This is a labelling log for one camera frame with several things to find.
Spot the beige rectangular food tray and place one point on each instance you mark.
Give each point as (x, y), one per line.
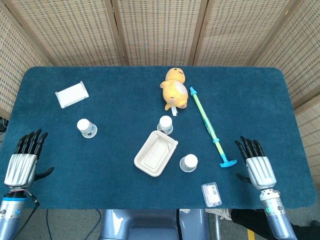
(155, 153)

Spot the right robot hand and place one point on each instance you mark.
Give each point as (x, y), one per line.
(261, 172)

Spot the woven bamboo folding screen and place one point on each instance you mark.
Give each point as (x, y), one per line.
(160, 30)

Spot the white paper cup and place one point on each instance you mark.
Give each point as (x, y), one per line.
(189, 162)
(86, 127)
(165, 123)

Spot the white plastic card box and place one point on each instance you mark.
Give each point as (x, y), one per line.
(71, 95)

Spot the black shoe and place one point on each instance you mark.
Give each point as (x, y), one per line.
(313, 223)

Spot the green blue toy water pump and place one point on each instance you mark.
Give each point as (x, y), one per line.
(205, 120)

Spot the white shoe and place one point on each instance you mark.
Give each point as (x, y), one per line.
(220, 214)

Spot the small clear plastic packet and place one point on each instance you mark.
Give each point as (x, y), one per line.
(211, 195)

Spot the yellow plush toy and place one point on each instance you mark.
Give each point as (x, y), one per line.
(175, 91)

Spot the grey-blue robot torso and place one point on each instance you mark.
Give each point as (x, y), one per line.
(150, 225)

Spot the metal table leg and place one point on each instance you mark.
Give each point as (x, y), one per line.
(218, 230)

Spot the black trouser leg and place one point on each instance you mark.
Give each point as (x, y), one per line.
(245, 216)

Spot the blue table cloth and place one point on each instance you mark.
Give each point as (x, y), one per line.
(112, 100)

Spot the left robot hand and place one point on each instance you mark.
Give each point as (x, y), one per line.
(21, 170)

